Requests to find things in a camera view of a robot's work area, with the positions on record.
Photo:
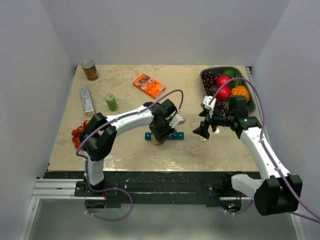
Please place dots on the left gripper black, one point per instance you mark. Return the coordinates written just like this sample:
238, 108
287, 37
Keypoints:
169, 128

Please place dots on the teal weekly pill organizer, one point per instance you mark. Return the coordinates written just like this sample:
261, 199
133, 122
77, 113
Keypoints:
179, 136

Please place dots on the clear pill bottle yellow capsules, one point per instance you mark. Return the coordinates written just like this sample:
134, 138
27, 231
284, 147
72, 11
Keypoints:
156, 142

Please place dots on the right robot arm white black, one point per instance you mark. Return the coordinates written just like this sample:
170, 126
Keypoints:
277, 190

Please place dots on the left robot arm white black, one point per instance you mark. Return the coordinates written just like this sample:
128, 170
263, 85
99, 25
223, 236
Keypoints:
98, 137

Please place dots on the orange cardboard box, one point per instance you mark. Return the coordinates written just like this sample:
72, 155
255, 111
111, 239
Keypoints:
149, 86

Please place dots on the green cylindrical container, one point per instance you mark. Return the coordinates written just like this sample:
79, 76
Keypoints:
111, 102

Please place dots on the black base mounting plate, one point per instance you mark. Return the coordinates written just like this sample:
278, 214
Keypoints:
206, 188

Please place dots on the silver toothpaste box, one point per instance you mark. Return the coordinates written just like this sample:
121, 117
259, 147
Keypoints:
87, 101

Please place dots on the dark purple grape bunch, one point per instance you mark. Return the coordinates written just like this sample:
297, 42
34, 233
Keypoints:
209, 80

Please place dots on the lower red pomegranate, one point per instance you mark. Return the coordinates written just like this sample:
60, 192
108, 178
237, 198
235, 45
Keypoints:
224, 93

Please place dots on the red pomegranate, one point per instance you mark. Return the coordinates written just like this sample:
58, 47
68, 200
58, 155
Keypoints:
224, 93
221, 80

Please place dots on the upper red pomegranate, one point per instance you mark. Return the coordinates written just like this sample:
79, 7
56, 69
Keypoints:
221, 80

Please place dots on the red cherry bunch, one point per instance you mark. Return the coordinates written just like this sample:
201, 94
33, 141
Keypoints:
76, 133

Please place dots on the dark grey fruit tray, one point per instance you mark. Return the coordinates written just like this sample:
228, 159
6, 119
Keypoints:
238, 82

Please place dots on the orange spiky kiwano fruit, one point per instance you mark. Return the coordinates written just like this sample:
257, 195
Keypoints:
241, 90

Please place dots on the green lime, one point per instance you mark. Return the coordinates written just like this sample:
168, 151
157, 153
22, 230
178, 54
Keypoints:
230, 73

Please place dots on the tin can fruit label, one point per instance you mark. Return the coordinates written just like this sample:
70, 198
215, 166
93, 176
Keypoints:
90, 69

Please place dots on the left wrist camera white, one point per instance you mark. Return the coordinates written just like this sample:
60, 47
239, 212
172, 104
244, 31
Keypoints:
178, 119

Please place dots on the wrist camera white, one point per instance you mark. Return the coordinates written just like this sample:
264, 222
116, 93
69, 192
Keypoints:
178, 119
208, 105

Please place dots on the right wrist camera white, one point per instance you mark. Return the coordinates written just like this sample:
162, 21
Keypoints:
208, 105

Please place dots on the aluminium frame rail right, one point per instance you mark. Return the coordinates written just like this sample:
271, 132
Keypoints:
256, 99

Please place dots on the aluminium frame rail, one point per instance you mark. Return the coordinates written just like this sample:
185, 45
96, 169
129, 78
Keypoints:
256, 99
53, 189

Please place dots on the aluminium frame rail front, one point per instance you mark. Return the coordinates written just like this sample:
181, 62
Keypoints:
53, 189

